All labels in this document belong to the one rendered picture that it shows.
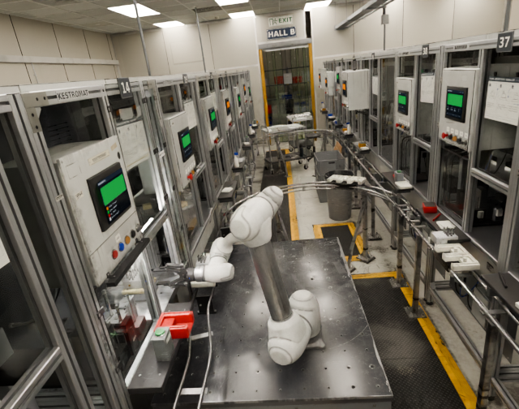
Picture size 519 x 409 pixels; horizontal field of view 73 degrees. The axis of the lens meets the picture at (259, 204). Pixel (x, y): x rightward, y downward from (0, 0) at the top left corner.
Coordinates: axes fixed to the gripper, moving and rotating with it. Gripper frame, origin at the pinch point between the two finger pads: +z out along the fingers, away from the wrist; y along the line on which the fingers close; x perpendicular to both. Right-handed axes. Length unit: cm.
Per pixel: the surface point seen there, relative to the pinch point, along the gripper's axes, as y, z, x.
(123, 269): 36, -10, 51
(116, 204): 59, -9, 41
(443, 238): -8, -167, -36
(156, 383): -10, -17, 63
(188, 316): -5.7, -22.2, 28.7
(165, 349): -3, -19, 52
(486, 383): -65, -170, 21
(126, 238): 42, -7, 38
